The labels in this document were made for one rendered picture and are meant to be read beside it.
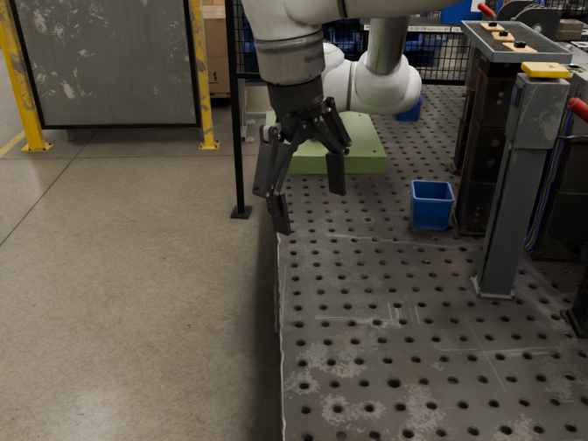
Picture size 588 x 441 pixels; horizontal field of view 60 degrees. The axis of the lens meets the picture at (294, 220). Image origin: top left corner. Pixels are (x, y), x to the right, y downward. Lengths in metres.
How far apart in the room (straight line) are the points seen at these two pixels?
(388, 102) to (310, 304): 0.79
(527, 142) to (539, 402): 0.43
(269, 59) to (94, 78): 3.14
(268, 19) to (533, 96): 0.48
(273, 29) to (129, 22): 3.00
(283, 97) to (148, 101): 3.08
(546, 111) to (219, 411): 1.31
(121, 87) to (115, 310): 1.90
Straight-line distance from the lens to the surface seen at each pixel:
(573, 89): 1.20
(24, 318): 2.35
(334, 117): 0.79
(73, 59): 3.79
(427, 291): 1.11
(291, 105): 0.70
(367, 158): 1.59
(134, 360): 2.01
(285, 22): 0.66
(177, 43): 3.60
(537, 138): 0.98
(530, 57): 1.05
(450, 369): 0.95
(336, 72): 1.62
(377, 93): 1.58
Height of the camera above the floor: 1.36
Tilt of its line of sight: 30 degrees down
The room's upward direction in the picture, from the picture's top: straight up
